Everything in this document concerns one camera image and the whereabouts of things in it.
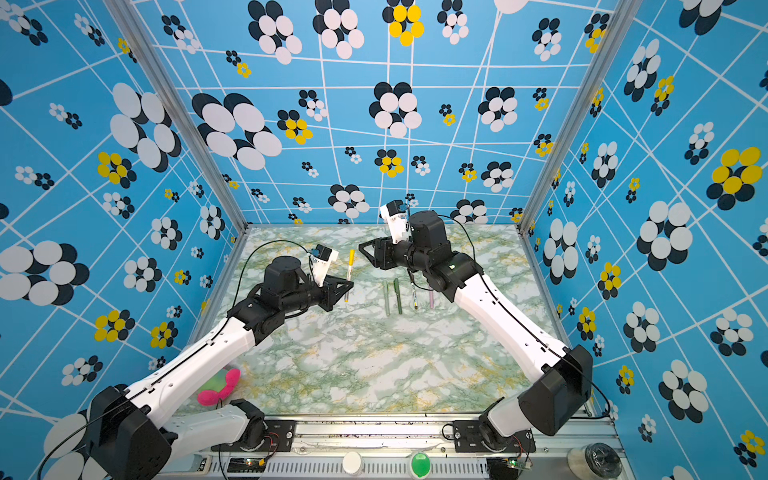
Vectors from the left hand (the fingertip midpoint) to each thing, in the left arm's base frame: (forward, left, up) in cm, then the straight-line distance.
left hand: (353, 282), depth 75 cm
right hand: (+4, -4, +9) cm, 11 cm away
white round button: (-36, -2, -16) cm, 40 cm away
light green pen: (+10, -8, -23) cm, 26 cm away
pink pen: (+10, -23, -23) cm, 34 cm away
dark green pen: (+14, -11, -23) cm, 29 cm away
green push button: (-37, -16, -13) cm, 42 cm away
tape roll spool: (-36, -53, -13) cm, 65 cm away
